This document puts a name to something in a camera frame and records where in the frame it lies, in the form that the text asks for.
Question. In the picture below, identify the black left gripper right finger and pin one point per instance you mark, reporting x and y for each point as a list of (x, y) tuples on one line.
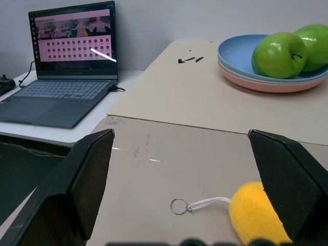
[(289, 179)]

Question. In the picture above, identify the black remote controller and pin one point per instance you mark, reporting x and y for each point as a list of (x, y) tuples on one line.
[(5, 84)]

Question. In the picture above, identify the yellow plush keychain toy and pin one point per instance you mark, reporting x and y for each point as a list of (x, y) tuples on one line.
[(252, 212)]

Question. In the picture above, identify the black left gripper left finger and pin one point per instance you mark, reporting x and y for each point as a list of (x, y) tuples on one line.
[(64, 189)]

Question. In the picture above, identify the green plastic plate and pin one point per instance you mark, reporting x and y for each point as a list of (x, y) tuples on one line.
[(232, 71)]

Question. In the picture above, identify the dark grey open laptop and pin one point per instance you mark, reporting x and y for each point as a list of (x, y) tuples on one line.
[(61, 74)]

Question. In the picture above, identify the blue plastic plate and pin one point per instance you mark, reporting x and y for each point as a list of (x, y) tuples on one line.
[(237, 55)]

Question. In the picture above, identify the pink plastic plate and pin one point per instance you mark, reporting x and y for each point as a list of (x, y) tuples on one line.
[(246, 83)]

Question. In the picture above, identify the beige board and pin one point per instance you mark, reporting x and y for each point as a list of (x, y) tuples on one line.
[(194, 89)]

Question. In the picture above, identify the green apple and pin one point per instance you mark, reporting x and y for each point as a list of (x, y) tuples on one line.
[(279, 55), (316, 43)]

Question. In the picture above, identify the white side table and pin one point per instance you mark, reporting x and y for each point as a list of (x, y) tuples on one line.
[(38, 128)]

